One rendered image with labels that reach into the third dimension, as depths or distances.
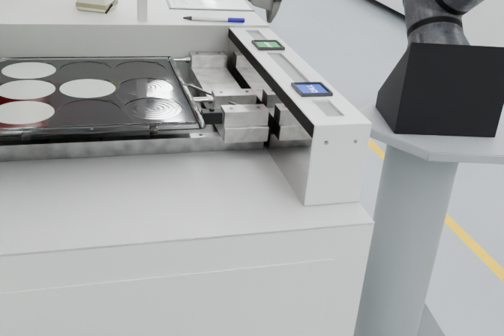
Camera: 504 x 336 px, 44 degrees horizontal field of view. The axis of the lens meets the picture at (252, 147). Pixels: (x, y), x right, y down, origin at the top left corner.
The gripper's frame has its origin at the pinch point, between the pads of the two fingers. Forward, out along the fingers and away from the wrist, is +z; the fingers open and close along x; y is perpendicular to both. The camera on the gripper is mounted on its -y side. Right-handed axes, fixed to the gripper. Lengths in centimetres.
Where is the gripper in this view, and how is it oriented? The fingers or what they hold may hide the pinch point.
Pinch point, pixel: (272, 16)
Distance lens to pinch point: 127.6
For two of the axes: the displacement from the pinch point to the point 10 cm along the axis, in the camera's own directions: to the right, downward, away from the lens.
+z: -0.8, 9.0, 4.3
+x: 2.6, 4.3, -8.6
